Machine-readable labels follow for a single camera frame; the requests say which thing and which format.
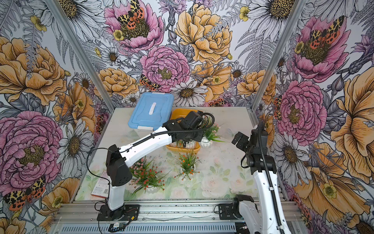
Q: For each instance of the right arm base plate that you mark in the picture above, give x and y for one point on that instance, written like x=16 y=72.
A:
x=229 y=211

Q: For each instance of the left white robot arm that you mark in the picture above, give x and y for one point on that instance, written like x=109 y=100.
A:
x=120 y=159

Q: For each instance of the yellow plastic tray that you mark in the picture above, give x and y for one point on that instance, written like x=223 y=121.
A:
x=185 y=119

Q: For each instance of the aluminium corner post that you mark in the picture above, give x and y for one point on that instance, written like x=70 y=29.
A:
x=283 y=41
x=73 y=40

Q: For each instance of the right aluminium corner post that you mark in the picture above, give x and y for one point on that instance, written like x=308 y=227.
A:
x=283 y=41

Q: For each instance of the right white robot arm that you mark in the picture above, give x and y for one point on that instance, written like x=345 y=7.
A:
x=270 y=218

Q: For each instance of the orange flower potted plant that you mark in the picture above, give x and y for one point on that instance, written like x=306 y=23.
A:
x=211 y=135
x=187 y=165

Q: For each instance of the blue lid storage box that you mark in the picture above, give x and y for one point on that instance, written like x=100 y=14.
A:
x=152 y=110

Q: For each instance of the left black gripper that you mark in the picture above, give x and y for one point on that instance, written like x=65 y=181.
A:
x=197 y=137

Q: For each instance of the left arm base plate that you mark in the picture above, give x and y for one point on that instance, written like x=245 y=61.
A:
x=124 y=213

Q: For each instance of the pink red potted gypsophila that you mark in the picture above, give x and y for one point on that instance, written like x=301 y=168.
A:
x=147 y=176

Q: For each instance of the pink white paper card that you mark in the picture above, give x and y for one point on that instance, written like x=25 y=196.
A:
x=101 y=187

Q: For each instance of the aluminium rail frame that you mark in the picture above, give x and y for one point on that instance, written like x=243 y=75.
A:
x=152 y=217

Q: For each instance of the left aluminium corner post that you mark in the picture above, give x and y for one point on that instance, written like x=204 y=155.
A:
x=73 y=40

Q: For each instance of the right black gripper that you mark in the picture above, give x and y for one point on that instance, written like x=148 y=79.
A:
x=244 y=138

